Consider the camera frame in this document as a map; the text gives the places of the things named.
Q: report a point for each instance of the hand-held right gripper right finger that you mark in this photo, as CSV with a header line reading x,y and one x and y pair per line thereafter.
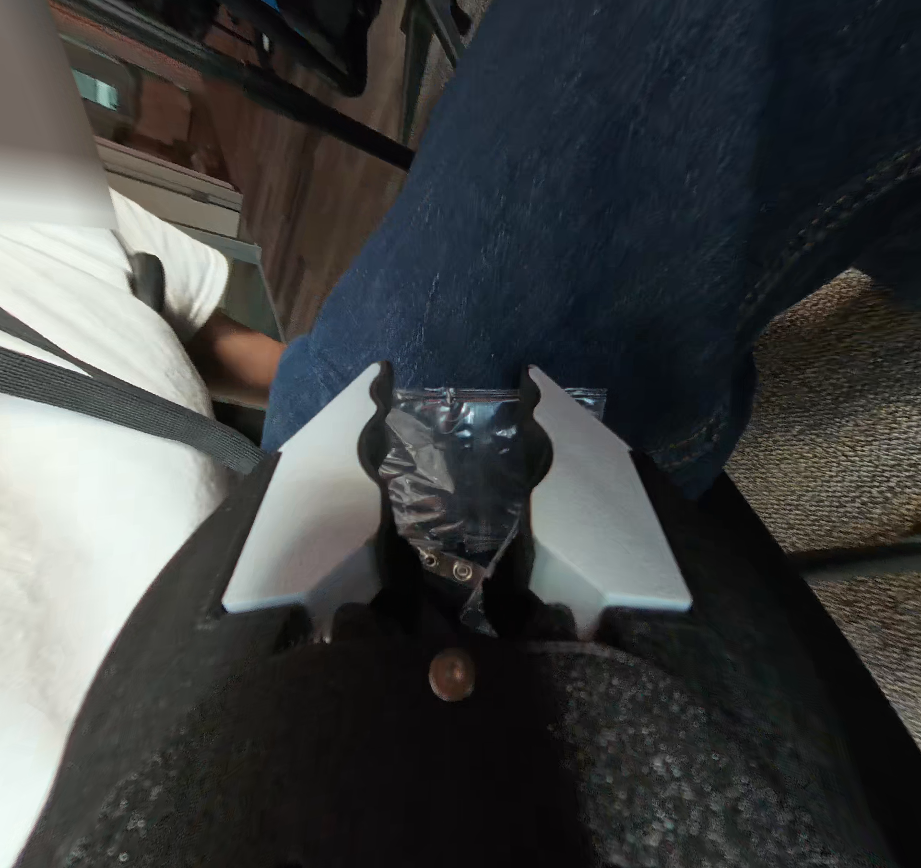
x,y
604,523

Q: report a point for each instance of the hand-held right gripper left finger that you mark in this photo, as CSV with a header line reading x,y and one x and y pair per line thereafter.
x,y
309,508

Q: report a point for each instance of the clear plastic bag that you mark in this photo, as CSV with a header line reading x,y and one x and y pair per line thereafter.
x,y
460,465

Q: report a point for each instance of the person's white t-shirt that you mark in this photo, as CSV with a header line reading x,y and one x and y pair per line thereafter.
x,y
86,487

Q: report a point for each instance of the black chair armrest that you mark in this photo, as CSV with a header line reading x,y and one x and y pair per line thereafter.
x,y
149,282

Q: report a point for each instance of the grey cabinet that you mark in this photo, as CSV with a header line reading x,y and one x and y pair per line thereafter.
x,y
180,199

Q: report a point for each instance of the black metal bar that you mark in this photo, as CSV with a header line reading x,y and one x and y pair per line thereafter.
x,y
324,123

